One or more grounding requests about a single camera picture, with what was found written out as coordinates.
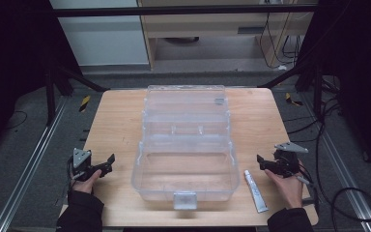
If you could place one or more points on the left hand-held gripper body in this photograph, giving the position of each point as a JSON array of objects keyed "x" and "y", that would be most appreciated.
[{"x": 82, "y": 161}]

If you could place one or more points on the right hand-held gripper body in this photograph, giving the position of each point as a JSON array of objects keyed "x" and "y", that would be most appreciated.
[{"x": 286, "y": 159}]

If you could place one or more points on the white ointment tube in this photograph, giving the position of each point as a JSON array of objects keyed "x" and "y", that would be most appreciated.
[{"x": 256, "y": 191}]

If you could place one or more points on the clear plastic storage box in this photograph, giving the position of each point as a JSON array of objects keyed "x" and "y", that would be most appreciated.
[{"x": 186, "y": 174}]

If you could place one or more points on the person's left hand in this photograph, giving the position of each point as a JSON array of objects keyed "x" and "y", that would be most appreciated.
[{"x": 87, "y": 183}]

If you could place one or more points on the person's right hand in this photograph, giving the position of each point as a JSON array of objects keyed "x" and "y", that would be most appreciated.
[{"x": 286, "y": 190}]

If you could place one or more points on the yellow black striped tape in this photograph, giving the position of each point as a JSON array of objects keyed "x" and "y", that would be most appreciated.
[
  {"x": 84, "y": 103},
  {"x": 291, "y": 100}
]

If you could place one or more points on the black metal stand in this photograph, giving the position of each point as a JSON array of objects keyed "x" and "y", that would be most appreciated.
[
  {"x": 50, "y": 96},
  {"x": 317, "y": 93}
]

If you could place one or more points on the black curtain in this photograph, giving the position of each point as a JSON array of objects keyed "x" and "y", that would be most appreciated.
[
  {"x": 13, "y": 64},
  {"x": 360, "y": 80}
]

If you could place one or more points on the white cabinet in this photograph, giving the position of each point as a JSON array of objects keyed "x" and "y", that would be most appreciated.
[{"x": 103, "y": 42}]

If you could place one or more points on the light wooden desk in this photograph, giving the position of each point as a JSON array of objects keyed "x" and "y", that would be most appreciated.
[{"x": 206, "y": 25}]

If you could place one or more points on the black horizontal bar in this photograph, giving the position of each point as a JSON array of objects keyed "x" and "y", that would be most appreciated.
[{"x": 174, "y": 11}]

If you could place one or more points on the aluminium floor rail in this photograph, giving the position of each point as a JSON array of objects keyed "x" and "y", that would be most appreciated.
[
  {"x": 344, "y": 174},
  {"x": 29, "y": 167}
]

